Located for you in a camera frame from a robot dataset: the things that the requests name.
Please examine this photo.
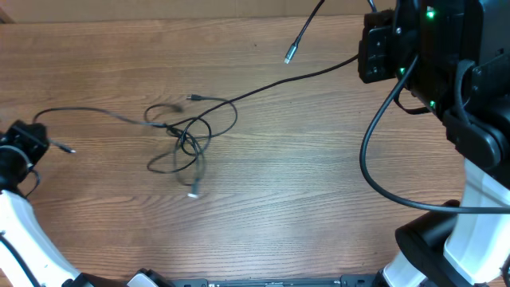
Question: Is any black USB cable silver plug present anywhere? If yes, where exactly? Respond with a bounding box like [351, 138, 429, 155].
[167, 0, 378, 132]

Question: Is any thin black cable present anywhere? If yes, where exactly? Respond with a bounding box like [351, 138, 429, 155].
[32, 106, 212, 176]
[143, 93, 239, 199]

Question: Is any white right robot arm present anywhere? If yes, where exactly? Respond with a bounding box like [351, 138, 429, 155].
[358, 0, 509, 286]

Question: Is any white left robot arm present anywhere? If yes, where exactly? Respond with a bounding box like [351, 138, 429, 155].
[1, 120, 129, 287]

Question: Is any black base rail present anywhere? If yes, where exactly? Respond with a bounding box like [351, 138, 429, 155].
[169, 274, 377, 287]

